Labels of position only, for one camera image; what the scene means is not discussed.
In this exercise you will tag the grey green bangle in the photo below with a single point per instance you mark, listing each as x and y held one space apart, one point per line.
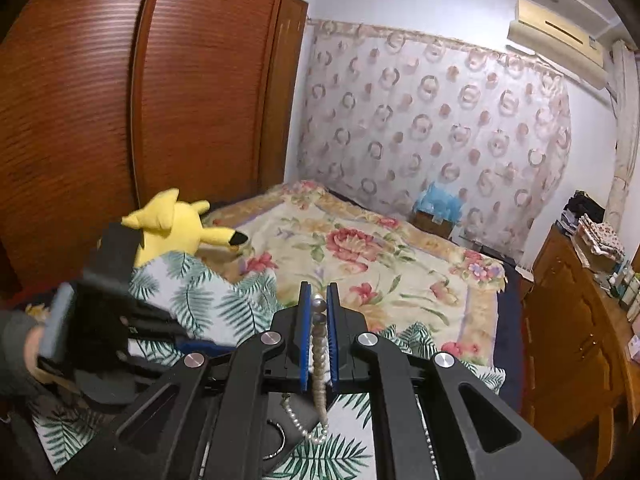
286 439

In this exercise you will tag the wooden wardrobe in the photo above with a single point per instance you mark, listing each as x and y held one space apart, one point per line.
75 110

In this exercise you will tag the yellow plush toy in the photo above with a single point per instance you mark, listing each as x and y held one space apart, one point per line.
170 230

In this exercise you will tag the stack of dark clothes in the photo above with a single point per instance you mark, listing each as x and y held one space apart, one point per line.
575 207

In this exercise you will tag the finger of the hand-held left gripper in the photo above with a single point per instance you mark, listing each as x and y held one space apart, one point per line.
165 327

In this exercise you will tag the leaf print cloth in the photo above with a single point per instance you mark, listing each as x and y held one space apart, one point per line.
210 300

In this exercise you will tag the row of toiletry bottles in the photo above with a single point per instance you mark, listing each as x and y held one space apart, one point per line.
625 285

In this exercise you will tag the cardboard box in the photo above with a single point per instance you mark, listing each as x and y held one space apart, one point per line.
432 226

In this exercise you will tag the wooden cabinet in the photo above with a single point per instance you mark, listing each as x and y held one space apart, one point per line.
565 335

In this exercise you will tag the stack of floral cloths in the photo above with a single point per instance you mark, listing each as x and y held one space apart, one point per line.
600 237

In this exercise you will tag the navy blue bed sheet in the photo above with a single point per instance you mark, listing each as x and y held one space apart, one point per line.
510 335

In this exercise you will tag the person's left forearm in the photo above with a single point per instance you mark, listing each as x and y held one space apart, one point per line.
12 350

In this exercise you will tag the cream air conditioner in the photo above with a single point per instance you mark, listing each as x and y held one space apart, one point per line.
555 35

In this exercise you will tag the cream tied curtain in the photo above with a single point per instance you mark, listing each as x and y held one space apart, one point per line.
625 135

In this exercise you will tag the circle patterned curtain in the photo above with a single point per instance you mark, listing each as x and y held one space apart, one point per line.
425 110

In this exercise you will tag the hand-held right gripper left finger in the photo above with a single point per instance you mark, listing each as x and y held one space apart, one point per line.
302 340

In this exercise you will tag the pink tissue box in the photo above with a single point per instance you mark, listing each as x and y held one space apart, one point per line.
634 347

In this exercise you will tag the floral blanket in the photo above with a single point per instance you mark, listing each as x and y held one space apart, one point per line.
370 260

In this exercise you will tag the blue plush toy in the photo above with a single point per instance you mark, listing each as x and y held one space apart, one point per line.
440 202

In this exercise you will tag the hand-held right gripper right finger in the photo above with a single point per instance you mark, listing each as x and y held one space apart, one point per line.
332 340

